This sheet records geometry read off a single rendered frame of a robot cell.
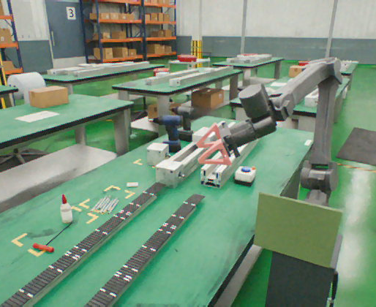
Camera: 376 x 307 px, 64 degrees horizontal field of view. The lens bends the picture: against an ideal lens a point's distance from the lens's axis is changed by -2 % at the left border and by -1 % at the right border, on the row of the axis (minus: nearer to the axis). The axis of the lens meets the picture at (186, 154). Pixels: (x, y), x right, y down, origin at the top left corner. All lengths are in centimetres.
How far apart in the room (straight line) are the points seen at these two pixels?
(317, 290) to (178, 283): 47
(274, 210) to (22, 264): 81
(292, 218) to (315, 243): 10
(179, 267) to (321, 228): 44
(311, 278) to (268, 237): 19
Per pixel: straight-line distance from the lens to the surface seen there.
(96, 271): 103
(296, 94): 92
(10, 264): 115
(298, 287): 118
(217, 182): 141
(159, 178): 144
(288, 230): 104
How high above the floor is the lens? 146
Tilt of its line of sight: 22 degrees down
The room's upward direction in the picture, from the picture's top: straight up
